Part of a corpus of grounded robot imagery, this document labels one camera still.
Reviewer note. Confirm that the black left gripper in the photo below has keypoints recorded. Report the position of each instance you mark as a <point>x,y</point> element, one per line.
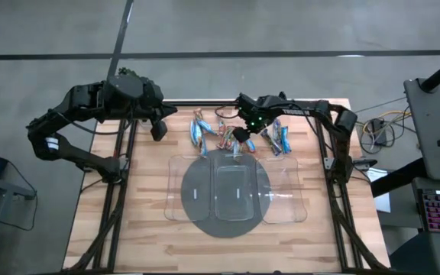
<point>151,101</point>

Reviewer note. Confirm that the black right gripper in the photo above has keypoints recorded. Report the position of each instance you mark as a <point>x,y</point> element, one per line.
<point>260,112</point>

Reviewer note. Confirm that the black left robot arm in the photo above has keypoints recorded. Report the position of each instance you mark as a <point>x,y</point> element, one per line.
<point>63,149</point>

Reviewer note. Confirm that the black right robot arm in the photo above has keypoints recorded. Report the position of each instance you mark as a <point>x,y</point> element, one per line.
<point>300,111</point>

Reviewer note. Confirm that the clear plastic tray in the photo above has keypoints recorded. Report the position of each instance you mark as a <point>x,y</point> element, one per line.
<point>237,179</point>
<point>292,206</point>
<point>174,206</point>

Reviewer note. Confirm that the green cactus plant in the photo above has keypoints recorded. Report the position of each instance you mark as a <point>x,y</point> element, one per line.
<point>125,71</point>

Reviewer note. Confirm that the grey round mat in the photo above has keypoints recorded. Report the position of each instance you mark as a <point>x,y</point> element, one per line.
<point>225,229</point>

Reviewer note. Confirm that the black power box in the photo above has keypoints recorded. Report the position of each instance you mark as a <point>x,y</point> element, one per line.
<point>377,131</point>

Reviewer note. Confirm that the white paper sheet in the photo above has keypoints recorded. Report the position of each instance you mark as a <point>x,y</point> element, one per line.
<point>382,202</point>

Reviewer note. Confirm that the black desk leg bar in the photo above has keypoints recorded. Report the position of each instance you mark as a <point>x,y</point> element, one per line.
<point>395,179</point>

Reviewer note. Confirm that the dark grey desk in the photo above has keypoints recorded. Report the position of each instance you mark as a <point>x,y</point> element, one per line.
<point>426,126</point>

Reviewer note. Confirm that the black desk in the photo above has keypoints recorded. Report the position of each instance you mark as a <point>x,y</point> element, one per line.
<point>426,252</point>

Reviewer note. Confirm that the black aluminium table frame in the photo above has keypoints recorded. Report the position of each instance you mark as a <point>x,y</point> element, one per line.
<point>204,103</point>

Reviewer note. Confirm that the silver metal bracket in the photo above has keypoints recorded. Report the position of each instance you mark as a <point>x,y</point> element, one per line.
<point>329,163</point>

